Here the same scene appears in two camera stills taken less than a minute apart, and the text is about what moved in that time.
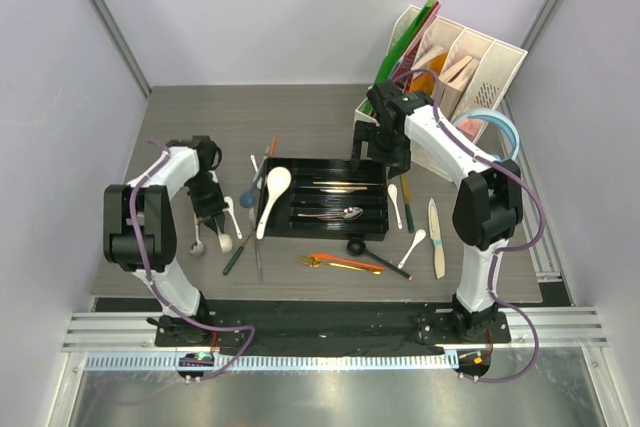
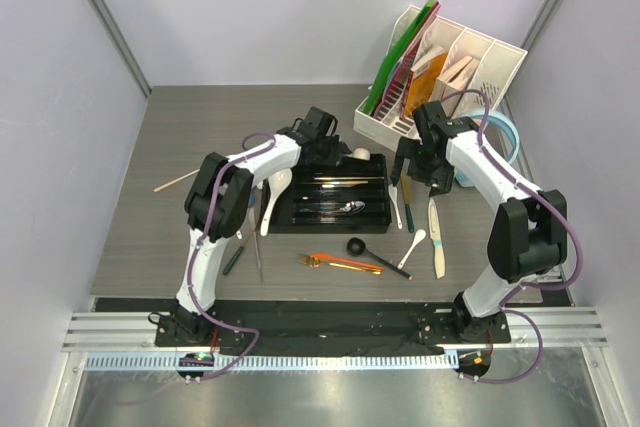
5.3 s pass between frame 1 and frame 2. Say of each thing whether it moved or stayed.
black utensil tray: stayed
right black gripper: moved
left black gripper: moved
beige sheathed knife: stayed
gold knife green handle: stayed
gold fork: stayed
